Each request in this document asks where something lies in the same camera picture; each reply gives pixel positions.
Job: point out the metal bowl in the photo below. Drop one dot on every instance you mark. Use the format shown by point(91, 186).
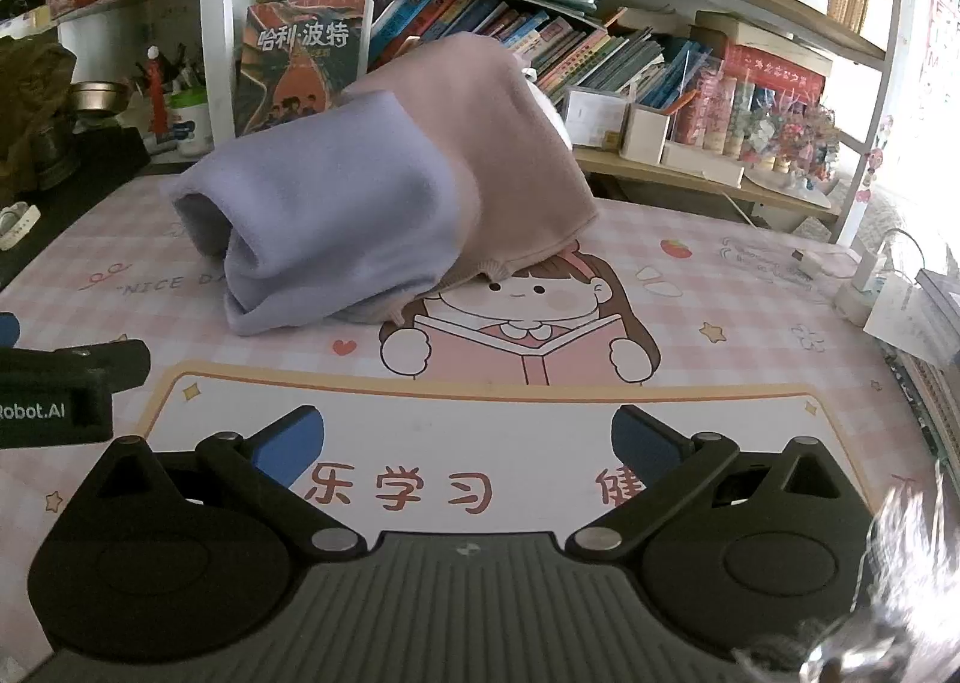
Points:
point(96, 98)

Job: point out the red white bottle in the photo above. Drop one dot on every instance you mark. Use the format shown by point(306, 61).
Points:
point(156, 90)

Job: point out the red box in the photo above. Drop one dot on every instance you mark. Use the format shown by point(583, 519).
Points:
point(776, 71)

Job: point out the beige cloth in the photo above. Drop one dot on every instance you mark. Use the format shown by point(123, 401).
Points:
point(750, 353)

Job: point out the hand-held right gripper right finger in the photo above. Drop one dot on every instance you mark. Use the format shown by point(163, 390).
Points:
point(641, 447)

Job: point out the lilac and beige sweatshirt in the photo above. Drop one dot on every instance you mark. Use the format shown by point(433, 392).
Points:
point(315, 203)

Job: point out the white square box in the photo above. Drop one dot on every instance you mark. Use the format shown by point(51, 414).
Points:
point(592, 119)

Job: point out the olive cloth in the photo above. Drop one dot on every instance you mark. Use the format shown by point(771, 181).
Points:
point(34, 113)

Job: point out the white charger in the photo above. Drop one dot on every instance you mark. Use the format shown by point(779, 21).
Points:
point(861, 285)

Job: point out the white paper sheet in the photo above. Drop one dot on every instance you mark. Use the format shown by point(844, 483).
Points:
point(904, 319)

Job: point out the white pen jar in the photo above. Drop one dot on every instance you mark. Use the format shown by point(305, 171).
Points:
point(189, 124)

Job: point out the cream paper box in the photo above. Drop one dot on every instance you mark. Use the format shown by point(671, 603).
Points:
point(643, 134)

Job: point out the large dark illustrated book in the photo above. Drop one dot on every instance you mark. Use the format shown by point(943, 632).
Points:
point(300, 53)

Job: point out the white shelf unit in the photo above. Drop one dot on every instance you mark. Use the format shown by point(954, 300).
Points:
point(217, 15)

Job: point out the wall poster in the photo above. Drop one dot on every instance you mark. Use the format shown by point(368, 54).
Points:
point(945, 30)

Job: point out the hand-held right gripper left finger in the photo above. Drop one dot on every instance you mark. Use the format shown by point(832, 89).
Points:
point(289, 447)

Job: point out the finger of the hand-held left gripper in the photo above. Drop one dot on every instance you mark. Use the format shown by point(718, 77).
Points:
point(7, 330)

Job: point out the row of colourful books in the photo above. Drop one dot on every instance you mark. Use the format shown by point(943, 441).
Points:
point(570, 53)

